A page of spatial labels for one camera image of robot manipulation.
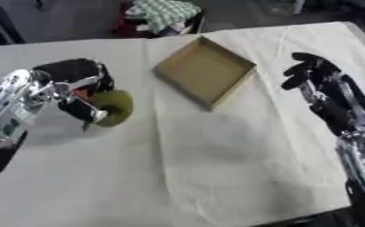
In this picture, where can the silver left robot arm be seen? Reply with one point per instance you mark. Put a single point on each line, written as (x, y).
(16, 102)

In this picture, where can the dark chair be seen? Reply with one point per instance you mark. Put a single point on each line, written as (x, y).
(0, 21)

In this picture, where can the tan cardboard box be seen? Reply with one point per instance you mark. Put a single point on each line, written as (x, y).
(205, 71)

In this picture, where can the green round toy fruit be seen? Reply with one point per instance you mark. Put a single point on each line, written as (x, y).
(114, 107)

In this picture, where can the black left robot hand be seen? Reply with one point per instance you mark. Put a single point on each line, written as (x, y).
(74, 72)

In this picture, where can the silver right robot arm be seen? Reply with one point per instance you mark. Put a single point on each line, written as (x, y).
(363, 165)

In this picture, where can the chair with checked cloth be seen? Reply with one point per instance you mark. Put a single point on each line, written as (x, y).
(160, 17)

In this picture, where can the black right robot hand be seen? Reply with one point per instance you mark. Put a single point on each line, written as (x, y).
(329, 88)

